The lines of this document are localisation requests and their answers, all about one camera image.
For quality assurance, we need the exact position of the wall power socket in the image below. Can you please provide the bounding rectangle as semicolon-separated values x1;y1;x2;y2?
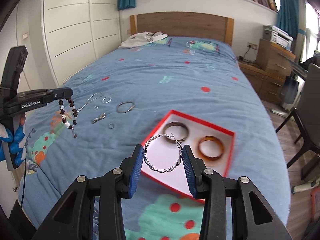
247;42;258;50

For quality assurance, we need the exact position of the small silver watch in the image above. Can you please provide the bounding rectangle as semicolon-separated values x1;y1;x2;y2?
91;113;106;124

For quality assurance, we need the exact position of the wooden drawer cabinet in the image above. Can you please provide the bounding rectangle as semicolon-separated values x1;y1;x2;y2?
239;38;296;105

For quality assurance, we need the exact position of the wooden headboard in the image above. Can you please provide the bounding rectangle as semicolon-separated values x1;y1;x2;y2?
130;11;234;46

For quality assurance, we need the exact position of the dark grey chair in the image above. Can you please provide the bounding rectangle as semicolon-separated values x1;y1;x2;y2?
276;63;319;168

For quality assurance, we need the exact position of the white wardrobe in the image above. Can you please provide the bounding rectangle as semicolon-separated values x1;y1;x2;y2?
15;0;120;89

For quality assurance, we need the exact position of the red white jewelry box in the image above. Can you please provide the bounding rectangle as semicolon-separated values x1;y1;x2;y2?
141;110;235;203

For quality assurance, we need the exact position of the white clothing pile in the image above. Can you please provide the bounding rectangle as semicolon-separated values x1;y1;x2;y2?
118;31;168;49

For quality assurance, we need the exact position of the white printer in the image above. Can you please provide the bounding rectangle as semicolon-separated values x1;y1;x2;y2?
263;25;293;51

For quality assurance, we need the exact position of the amber orange bangle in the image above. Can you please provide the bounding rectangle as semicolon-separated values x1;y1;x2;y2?
194;135;226;165

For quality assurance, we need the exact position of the twisted silver hoop earring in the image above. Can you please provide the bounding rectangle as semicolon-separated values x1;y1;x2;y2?
143;133;182;173

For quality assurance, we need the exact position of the dark beaded bracelet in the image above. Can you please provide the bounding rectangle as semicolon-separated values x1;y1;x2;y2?
57;98;79;139

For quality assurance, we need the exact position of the black cable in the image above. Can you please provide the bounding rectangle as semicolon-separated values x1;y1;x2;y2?
19;159;27;209

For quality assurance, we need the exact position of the right teal curtain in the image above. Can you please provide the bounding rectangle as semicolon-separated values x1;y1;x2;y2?
276;0;306;39

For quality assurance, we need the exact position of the silver chain necklace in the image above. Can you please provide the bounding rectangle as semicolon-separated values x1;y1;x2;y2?
76;92;104;113

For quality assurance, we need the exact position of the thin silver bangle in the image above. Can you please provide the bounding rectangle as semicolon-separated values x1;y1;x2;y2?
116;101;135;114

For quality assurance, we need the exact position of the left blue gloved hand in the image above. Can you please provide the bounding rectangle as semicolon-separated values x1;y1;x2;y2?
1;114;26;166

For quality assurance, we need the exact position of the dark brown bangle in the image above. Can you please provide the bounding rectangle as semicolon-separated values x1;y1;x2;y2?
162;121;189;144

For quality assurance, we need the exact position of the blue patterned bedspread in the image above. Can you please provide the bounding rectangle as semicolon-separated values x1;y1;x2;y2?
15;37;291;239

